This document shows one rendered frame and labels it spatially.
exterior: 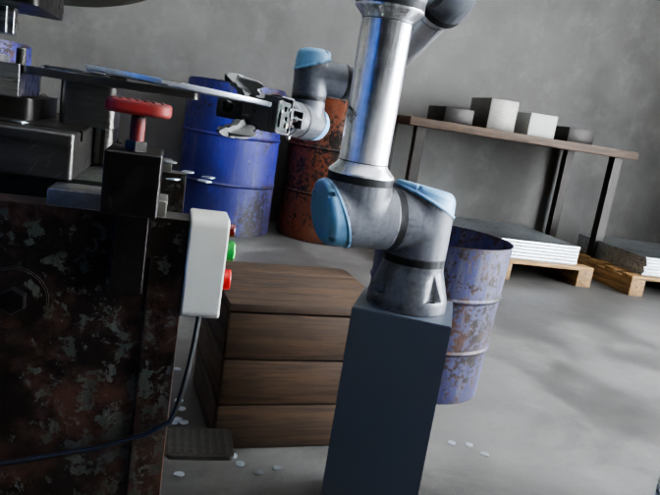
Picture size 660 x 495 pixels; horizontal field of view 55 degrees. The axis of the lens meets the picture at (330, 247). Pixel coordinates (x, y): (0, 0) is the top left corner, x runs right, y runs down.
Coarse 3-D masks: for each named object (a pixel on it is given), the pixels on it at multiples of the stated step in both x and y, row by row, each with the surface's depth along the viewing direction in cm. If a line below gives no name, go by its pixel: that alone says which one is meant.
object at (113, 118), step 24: (24, 72) 91; (48, 72) 91; (72, 72) 93; (72, 96) 95; (96, 96) 95; (120, 96) 102; (192, 96) 97; (72, 120) 95; (96, 120) 96; (96, 144) 97
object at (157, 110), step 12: (108, 96) 68; (108, 108) 68; (120, 108) 68; (132, 108) 68; (144, 108) 68; (156, 108) 68; (168, 108) 69; (132, 120) 70; (144, 120) 71; (132, 132) 71
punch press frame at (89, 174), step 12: (96, 168) 97; (0, 180) 82; (12, 180) 82; (24, 180) 82; (36, 180) 83; (48, 180) 83; (72, 180) 84; (84, 180) 84; (96, 180) 86; (12, 192) 82; (24, 192) 83; (36, 192) 83
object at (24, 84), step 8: (0, 64) 89; (8, 64) 90; (16, 64) 90; (0, 72) 90; (8, 72) 90; (16, 72) 90; (0, 80) 90; (8, 80) 90; (16, 80) 90; (24, 80) 93; (32, 80) 99; (40, 80) 104; (0, 88) 90; (8, 88) 90; (16, 88) 91; (24, 88) 94; (32, 88) 100
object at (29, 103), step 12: (0, 96) 88; (12, 96) 88; (24, 96) 94; (36, 96) 101; (48, 96) 107; (0, 108) 88; (12, 108) 89; (24, 108) 89; (36, 108) 92; (48, 108) 100; (36, 120) 93
